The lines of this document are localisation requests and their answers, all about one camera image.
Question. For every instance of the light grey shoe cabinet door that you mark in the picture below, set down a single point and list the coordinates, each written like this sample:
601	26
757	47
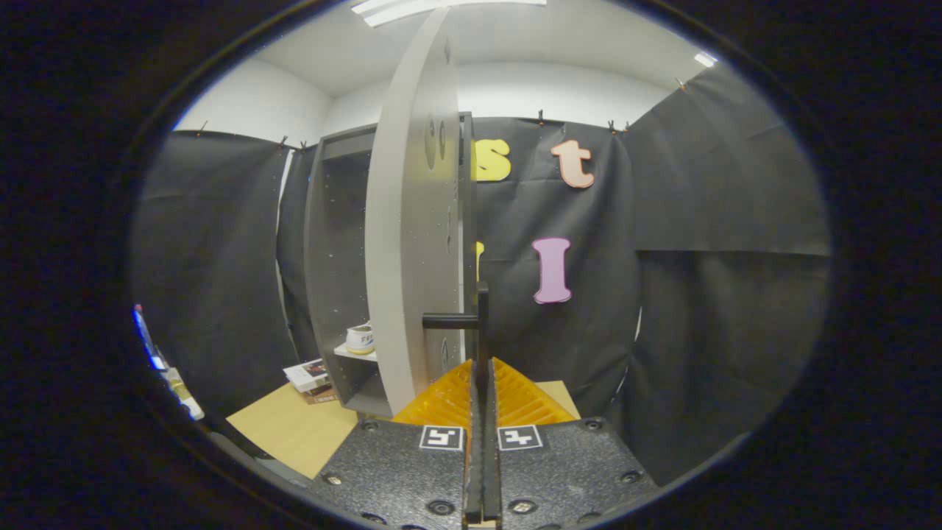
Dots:
412	221

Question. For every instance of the blue printed card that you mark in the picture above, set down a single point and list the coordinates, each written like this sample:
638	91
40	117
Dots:
147	342

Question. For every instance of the white magazine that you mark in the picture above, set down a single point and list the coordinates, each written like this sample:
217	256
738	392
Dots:
305	374

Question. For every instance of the small ceiling light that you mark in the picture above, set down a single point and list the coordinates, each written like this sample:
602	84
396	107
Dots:
705	59

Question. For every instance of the brown book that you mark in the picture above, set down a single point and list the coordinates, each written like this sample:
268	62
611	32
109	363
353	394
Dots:
321	397

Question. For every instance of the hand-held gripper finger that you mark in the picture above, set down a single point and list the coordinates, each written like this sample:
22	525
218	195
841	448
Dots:
491	456
473	456

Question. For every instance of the small cluttered items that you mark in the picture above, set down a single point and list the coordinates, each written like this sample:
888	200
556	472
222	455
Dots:
182	394

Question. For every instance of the grey shoe cabinet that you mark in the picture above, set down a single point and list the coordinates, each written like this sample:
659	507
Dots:
315	258

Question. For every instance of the black backdrop cloth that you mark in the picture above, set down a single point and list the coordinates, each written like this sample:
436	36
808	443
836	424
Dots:
699	331

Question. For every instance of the long ceiling light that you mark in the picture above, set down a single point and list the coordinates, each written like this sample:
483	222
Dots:
441	7

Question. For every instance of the white shoe with striped side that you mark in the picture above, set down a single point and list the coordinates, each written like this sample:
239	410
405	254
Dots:
360	340

